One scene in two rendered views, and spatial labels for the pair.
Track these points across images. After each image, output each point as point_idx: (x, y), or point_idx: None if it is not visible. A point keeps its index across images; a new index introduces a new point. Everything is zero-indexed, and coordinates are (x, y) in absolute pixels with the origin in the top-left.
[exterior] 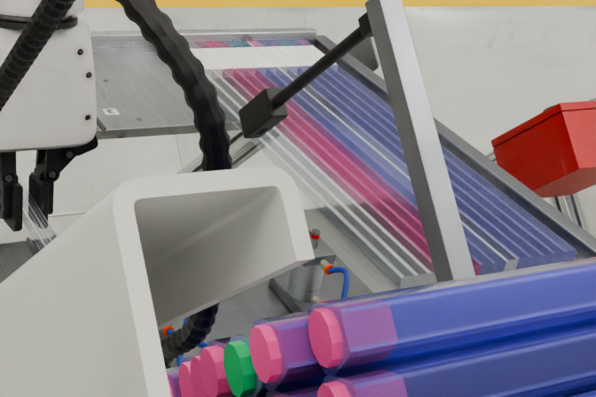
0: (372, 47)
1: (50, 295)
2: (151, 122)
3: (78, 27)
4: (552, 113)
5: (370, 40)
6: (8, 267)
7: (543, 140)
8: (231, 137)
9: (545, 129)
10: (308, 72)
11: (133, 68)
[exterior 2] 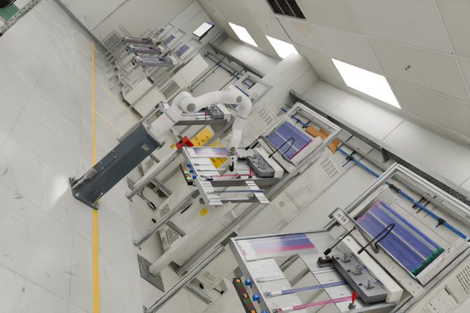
0: (186, 144)
1: (317, 139)
2: (210, 161)
3: None
4: (187, 141)
5: (185, 144)
6: (240, 171)
7: (187, 144)
8: (161, 169)
9: (187, 143)
10: (253, 142)
11: (194, 160)
